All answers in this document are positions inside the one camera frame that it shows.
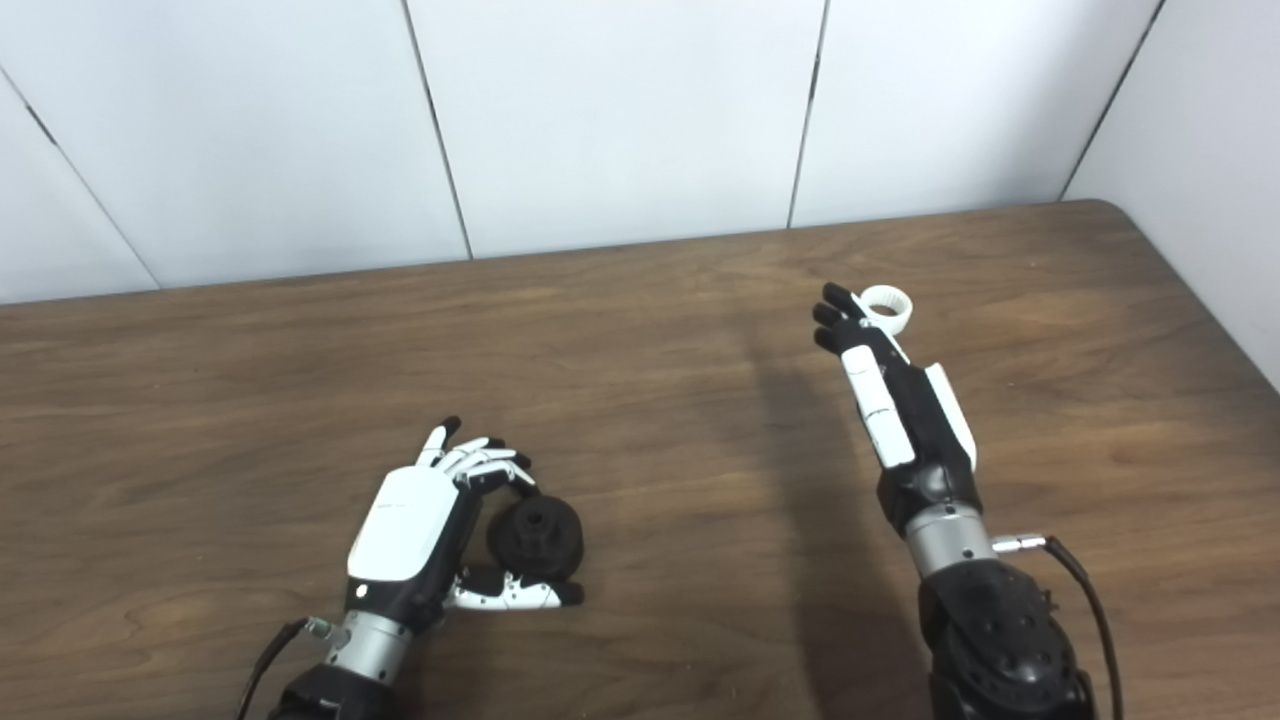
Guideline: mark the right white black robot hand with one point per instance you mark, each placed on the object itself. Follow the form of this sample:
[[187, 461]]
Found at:
[[920, 440]]

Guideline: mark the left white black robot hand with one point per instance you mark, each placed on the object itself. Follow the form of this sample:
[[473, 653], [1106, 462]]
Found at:
[[405, 530]]

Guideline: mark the round black plastic part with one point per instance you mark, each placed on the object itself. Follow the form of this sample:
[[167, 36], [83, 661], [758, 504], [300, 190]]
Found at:
[[535, 540]]

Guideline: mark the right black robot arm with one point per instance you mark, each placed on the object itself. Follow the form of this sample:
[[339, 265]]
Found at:
[[1000, 650]]

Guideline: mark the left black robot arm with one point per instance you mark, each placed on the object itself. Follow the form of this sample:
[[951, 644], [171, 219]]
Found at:
[[335, 698]]

